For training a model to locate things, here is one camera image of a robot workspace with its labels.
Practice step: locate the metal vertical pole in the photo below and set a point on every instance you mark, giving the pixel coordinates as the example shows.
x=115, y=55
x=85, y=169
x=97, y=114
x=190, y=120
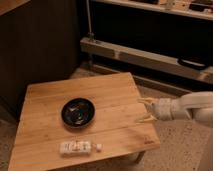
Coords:
x=90, y=31

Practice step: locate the upper wooden shelf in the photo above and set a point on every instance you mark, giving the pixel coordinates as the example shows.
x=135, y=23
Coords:
x=176, y=7

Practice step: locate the wooden table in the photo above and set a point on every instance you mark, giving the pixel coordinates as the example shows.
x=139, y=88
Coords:
x=115, y=125

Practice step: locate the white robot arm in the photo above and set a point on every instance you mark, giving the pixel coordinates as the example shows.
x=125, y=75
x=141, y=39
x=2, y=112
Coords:
x=197, y=106

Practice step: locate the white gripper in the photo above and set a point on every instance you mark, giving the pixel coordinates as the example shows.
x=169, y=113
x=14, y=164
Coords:
x=162, y=109

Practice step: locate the black handle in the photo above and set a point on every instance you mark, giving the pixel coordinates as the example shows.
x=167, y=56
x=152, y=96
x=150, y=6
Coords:
x=192, y=65

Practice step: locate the grey metal beam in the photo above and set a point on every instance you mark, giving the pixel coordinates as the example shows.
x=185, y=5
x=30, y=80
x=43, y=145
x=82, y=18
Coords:
x=145, y=59

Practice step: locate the black ceramic bowl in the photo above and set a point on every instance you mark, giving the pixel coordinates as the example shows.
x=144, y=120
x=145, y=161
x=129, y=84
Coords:
x=78, y=112

